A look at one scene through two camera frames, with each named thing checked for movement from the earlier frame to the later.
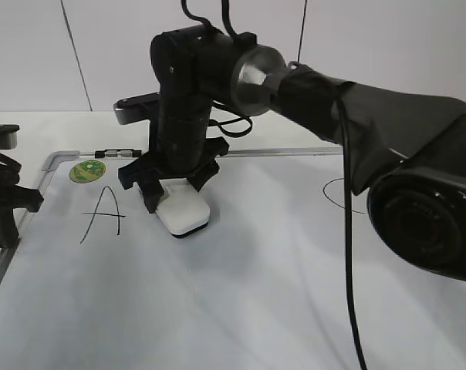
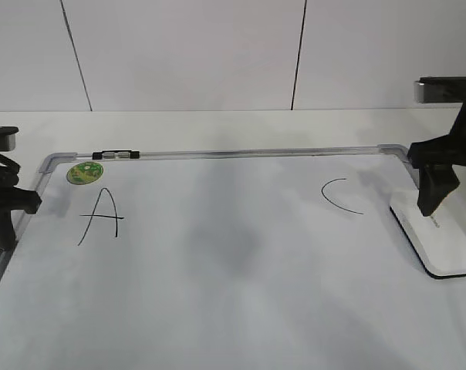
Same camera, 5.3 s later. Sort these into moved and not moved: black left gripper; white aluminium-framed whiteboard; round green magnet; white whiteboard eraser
Moved: white whiteboard eraser
Not moved: round green magnet; black left gripper; white aluminium-framed whiteboard
